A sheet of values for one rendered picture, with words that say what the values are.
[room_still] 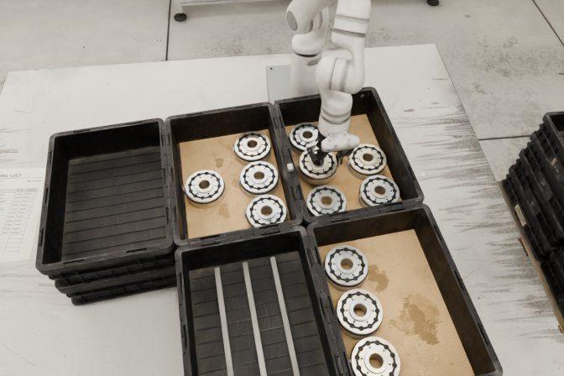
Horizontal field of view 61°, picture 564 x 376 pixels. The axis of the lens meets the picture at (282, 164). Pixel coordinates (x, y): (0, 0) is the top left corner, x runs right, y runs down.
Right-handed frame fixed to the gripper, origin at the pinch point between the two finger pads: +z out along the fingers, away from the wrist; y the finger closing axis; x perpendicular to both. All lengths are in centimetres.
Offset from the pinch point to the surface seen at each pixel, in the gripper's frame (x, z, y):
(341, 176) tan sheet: 2.3, 4.5, -3.1
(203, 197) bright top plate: 4.0, 1.6, 34.2
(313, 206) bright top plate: 11.7, 1.5, 6.9
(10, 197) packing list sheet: -17, 17, 92
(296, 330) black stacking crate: 40.5, 4.8, 17.2
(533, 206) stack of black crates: -6, 59, -89
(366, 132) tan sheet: -11.8, 4.4, -14.4
